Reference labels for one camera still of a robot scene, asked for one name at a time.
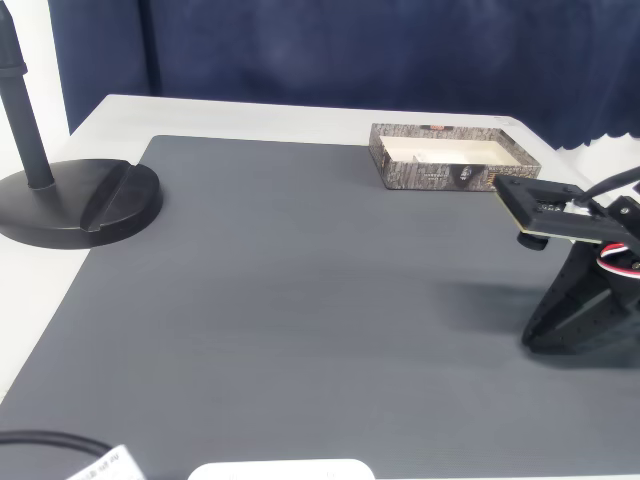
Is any stone-patterned open cardboard box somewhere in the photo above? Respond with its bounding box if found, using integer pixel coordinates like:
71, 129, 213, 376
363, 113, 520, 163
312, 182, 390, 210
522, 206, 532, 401
368, 122, 544, 193

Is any grey desk mat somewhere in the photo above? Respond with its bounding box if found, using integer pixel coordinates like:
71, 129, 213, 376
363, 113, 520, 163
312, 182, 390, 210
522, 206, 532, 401
0, 133, 640, 480

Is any white flat device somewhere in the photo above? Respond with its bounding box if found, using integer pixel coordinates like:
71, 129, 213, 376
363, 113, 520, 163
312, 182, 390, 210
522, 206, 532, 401
187, 458, 376, 480

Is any black round stand base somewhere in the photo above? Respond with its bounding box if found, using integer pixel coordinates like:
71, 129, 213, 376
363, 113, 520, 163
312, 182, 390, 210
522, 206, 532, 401
0, 0, 165, 250

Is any red white black servo wire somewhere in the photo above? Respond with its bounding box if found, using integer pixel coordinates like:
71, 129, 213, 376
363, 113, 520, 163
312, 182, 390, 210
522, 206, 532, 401
597, 241, 640, 275

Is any white printed cable tag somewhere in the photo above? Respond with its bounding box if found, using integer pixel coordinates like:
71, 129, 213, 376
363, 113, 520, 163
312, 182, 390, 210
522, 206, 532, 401
66, 443, 147, 480

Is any black cable with tag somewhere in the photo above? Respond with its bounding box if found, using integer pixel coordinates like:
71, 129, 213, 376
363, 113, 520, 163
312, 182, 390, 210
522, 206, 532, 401
0, 429, 115, 457

